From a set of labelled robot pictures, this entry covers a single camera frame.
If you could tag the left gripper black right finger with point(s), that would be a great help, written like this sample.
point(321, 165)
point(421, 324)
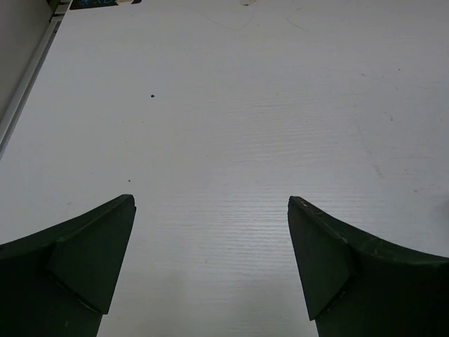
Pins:
point(356, 284)

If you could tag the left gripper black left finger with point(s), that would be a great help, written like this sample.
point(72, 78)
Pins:
point(60, 281)

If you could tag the dark blue table sticker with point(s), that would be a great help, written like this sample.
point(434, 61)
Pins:
point(87, 4)

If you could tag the aluminium table frame rail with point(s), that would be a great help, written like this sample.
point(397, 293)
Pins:
point(21, 94)

